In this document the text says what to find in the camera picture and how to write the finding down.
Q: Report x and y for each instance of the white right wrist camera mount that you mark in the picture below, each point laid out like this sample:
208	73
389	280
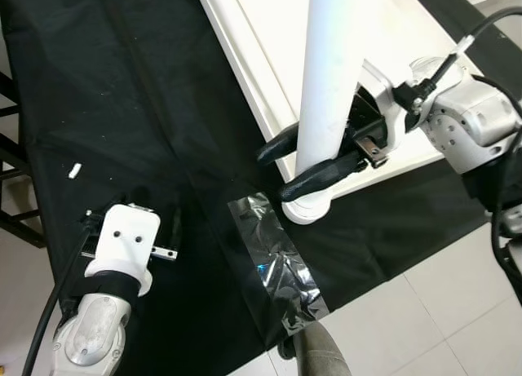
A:
383	82

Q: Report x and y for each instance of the small white scrap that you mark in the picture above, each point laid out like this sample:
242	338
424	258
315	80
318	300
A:
75	170

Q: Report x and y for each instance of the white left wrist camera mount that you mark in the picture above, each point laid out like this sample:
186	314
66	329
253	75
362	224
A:
122	237

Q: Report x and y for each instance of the black table cloth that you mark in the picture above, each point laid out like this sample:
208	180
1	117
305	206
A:
122	107

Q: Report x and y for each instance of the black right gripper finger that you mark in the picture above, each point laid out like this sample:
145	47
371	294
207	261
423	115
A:
326	174
279	143

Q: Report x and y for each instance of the clear tape strip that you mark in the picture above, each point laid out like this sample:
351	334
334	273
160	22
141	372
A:
269	254

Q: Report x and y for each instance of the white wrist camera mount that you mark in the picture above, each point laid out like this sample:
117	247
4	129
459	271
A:
383	82
122	237

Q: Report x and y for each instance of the grey robot right foot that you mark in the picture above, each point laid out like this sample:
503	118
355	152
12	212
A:
322	356

